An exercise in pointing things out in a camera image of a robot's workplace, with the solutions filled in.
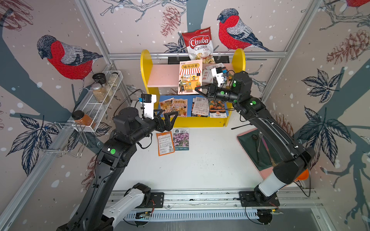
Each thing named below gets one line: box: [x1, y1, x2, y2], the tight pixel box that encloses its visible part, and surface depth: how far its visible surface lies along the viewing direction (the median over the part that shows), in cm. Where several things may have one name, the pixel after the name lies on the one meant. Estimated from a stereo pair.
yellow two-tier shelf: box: [141, 48, 246, 128], surface depth 80 cm
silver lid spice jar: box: [91, 82, 110, 105], surface depth 74 cm
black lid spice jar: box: [92, 72, 113, 96], surface depth 76 cm
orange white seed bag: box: [156, 130, 175, 157], surface depth 97 cm
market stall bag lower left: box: [158, 97, 175, 116], surface depth 100 cm
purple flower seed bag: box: [173, 127, 190, 151], surface depth 99 cm
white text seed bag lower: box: [191, 96, 210, 116], surface depth 97 cm
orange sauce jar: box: [71, 109, 97, 129], surface depth 61 cm
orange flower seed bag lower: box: [209, 100, 228, 118], surface depth 96 cm
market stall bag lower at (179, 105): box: [171, 98, 188, 118], surface depth 100 cm
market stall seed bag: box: [177, 59, 203, 95], surface depth 67 cm
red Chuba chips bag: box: [182, 26, 216, 64], surface depth 85 cm
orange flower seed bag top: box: [205, 62, 229, 75], surface depth 61 cm
